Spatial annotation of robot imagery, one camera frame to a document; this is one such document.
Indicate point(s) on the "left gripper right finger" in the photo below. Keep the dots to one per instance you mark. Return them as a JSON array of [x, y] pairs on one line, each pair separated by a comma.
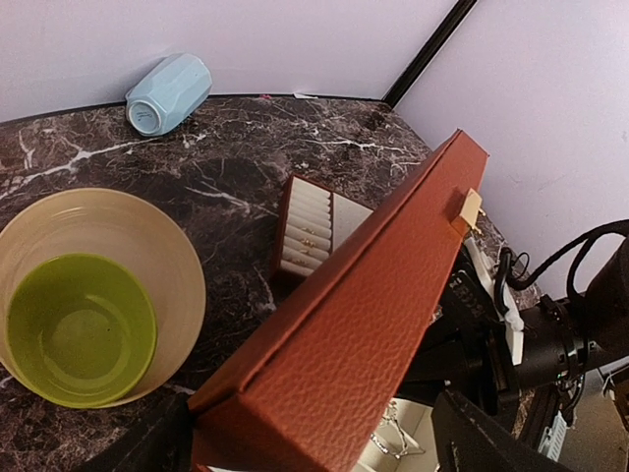
[[467, 439]]

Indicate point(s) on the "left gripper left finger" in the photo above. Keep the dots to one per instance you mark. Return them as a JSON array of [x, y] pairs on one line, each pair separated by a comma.
[[160, 441]]

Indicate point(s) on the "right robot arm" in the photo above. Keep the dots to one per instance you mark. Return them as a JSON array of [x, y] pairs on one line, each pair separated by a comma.
[[503, 382]]

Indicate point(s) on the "large red jewelry box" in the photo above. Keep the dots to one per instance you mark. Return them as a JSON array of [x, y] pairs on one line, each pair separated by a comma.
[[307, 389]]

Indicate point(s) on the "green bowl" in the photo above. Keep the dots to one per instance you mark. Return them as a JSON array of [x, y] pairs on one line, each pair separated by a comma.
[[81, 331]]

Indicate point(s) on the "small red jewelry tray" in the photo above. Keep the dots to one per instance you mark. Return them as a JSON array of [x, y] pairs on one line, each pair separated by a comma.
[[313, 222]]

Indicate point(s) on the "beige plate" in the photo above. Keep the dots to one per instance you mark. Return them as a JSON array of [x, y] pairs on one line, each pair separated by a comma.
[[136, 235]]

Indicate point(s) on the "light blue faceted cup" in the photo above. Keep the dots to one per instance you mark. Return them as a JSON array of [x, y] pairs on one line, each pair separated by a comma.
[[168, 94]]

